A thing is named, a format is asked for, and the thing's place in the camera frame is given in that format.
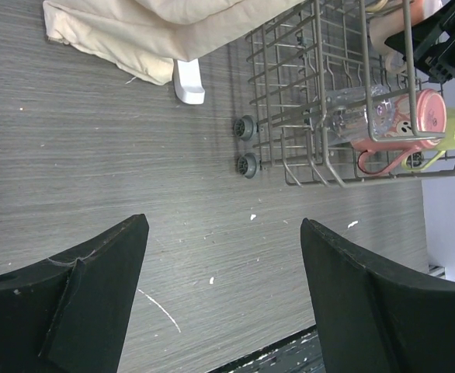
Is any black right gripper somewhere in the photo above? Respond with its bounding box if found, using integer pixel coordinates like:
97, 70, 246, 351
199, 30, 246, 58
384, 0, 455, 82

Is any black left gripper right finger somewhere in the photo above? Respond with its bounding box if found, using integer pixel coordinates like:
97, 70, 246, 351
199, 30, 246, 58
300, 219, 455, 372

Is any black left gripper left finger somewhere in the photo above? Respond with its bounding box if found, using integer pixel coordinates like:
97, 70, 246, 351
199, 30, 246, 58
0, 214, 149, 372

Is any peach pink mug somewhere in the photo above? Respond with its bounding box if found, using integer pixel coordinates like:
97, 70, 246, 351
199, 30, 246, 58
381, 0, 443, 25

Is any white metal clothes rack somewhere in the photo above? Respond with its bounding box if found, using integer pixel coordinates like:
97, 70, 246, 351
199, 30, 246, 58
172, 59, 205, 105

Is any beige round mug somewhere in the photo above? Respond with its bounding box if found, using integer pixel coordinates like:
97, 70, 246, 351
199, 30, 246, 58
368, 15, 411, 77

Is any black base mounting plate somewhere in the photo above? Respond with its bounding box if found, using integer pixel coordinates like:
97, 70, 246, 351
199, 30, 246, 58
211, 326, 325, 373

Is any yellow-green mug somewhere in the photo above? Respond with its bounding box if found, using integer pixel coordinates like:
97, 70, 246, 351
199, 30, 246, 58
401, 107, 455, 173

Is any clear glass cup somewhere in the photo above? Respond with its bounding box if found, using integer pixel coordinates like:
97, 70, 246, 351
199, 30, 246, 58
323, 85, 394, 147

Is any beige cloth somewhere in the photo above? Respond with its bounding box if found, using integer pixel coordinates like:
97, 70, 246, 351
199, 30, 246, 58
43, 0, 297, 85

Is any grey wire dish rack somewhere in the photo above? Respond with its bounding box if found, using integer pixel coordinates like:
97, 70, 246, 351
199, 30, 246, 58
234, 1, 455, 187

